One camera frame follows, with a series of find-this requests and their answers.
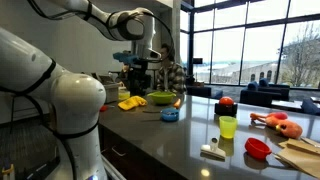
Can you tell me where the dark blue armchair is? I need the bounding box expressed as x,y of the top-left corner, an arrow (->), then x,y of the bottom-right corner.
186,85 -> 224,100

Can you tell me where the person in plaid shirt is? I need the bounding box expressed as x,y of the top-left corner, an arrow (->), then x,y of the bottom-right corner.
154,43 -> 188,95

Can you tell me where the low coffee table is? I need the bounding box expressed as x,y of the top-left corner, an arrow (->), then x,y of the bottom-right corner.
270,99 -> 305,113

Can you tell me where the orange-red ball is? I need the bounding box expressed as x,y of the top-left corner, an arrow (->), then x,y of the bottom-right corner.
218,96 -> 235,107

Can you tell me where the clear yellowish jar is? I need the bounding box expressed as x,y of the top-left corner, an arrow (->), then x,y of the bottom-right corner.
118,87 -> 131,101

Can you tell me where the green plastic bowl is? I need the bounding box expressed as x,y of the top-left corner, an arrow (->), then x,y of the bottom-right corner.
146,91 -> 177,106

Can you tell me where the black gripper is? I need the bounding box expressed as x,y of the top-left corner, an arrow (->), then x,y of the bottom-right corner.
131,60 -> 152,86

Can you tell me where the person in grey sweater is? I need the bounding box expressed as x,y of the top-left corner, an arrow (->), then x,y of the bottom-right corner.
114,63 -> 134,88

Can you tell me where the orange plush toy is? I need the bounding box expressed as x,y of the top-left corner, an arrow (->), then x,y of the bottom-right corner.
249,111 -> 304,140

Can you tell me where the orange toy carrot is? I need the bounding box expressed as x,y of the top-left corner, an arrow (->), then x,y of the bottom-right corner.
172,98 -> 182,110

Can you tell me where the yellow-green plastic cup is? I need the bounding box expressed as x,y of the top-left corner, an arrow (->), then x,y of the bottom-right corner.
218,115 -> 239,140

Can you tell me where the yellow black clamp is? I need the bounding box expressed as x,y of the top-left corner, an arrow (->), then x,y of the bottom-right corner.
1,161 -> 16,180

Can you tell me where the yellow knitted cloth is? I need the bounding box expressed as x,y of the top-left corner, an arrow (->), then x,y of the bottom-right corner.
117,95 -> 148,111

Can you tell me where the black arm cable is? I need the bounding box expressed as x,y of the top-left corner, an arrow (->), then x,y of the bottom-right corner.
0,0 -> 176,180

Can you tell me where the red measuring cup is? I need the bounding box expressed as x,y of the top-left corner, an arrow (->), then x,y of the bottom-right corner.
244,137 -> 273,160

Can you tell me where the blue plastic bowl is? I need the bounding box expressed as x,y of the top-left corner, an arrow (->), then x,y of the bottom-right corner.
160,107 -> 180,123

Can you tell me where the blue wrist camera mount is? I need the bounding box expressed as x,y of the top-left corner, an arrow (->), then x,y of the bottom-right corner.
112,51 -> 139,65

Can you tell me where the black block stand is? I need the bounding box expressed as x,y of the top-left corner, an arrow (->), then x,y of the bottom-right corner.
214,102 -> 239,118

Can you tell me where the grey plastic crate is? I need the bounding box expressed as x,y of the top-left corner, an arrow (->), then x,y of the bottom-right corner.
94,73 -> 120,104

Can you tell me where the dark counter cabinet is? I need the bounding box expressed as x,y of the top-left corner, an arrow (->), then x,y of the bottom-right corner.
99,123 -> 188,180

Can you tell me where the dark blue sofa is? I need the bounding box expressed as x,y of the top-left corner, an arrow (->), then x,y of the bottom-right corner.
239,78 -> 291,108

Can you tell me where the dark grey spoon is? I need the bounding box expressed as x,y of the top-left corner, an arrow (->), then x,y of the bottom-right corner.
142,109 -> 165,115

